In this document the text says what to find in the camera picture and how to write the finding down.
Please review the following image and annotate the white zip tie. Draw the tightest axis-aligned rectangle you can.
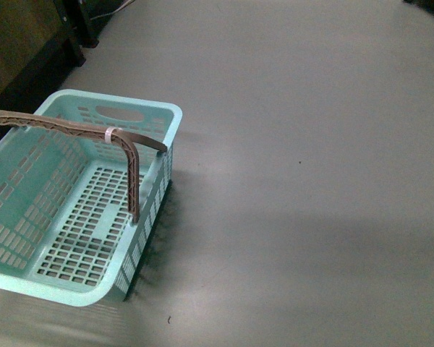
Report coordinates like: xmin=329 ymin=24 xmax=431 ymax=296
xmin=104 ymin=127 xmax=121 ymax=144

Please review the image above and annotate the white cable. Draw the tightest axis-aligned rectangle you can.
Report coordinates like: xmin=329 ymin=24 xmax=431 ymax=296
xmin=90 ymin=0 xmax=135 ymax=21

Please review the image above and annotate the dark wooden furniture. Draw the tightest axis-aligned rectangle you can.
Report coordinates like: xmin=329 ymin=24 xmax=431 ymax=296
xmin=0 ymin=0 xmax=101 ymax=109

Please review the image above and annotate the brown basket handle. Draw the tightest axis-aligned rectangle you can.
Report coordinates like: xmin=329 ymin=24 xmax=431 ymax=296
xmin=0 ymin=110 xmax=168 ymax=223

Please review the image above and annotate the light teal plastic basket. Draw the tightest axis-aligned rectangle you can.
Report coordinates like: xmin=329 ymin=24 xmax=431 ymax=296
xmin=0 ymin=90 xmax=182 ymax=307

